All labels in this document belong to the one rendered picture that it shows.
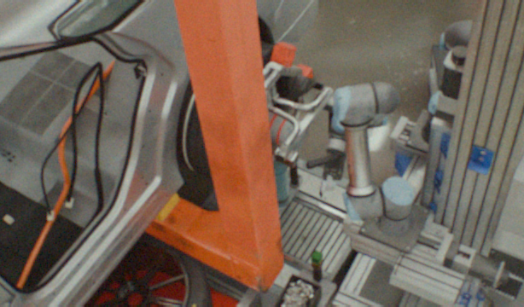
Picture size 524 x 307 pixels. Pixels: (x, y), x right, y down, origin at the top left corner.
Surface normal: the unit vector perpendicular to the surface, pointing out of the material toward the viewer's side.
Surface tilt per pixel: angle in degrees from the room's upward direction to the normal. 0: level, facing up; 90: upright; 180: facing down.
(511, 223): 90
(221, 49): 90
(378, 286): 0
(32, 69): 6
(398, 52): 0
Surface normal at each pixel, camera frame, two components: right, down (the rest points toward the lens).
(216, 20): -0.52, 0.69
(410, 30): -0.07, -0.62
